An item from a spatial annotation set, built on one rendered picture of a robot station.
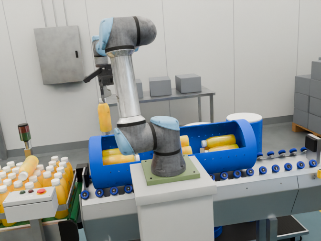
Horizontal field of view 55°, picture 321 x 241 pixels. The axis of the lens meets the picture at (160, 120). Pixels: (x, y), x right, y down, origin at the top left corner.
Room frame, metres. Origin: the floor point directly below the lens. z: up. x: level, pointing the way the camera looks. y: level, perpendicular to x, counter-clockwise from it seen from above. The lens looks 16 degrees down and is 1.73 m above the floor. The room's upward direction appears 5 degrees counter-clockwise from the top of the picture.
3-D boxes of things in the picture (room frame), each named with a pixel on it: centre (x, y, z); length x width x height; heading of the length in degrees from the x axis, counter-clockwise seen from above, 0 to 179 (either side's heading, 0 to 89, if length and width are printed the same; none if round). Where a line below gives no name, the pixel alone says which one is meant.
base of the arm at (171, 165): (1.22, -0.02, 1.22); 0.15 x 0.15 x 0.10
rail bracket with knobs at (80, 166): (1.73, 0.50, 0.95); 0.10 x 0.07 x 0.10; 7
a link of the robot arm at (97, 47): (1.62, 0.25, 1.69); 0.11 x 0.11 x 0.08; 19
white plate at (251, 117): (2.40, -0.68, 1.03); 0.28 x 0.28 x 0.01
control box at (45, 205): (1.23, 0.60, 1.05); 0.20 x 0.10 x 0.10; 97
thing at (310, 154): (1.71, -0.89, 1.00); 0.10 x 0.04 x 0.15; 7
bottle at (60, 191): (1.36, 0.53, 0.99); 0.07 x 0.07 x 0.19
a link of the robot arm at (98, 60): (1.72, 0.30, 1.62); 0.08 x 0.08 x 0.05
